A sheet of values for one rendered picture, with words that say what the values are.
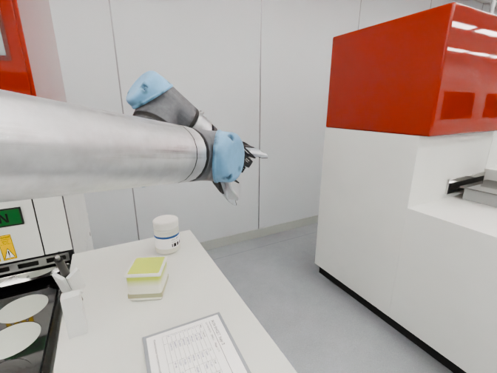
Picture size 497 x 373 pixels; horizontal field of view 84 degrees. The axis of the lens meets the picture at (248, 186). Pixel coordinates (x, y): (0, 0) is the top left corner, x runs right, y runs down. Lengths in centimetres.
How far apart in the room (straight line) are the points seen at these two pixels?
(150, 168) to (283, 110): 261
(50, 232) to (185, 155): 66
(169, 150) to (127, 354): 39
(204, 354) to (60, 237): 56
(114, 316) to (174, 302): 12
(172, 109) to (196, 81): 196
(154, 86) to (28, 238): 59
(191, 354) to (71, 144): 41
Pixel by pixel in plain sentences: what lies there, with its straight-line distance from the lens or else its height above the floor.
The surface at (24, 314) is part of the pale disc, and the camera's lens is 88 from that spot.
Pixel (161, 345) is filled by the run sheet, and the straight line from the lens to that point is 58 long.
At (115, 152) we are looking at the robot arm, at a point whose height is 133.
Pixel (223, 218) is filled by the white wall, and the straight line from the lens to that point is 275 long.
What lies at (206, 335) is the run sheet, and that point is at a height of 97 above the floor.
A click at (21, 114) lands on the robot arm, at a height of 137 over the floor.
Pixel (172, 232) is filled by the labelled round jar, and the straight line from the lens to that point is 81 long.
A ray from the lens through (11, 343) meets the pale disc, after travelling 82.
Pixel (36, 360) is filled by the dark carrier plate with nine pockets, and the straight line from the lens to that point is 75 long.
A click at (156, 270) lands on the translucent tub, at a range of 64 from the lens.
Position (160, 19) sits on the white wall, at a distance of 247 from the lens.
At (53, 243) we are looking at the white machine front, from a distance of 94.
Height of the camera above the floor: 137
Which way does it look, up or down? 16 degrees down
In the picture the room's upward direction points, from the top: straight up
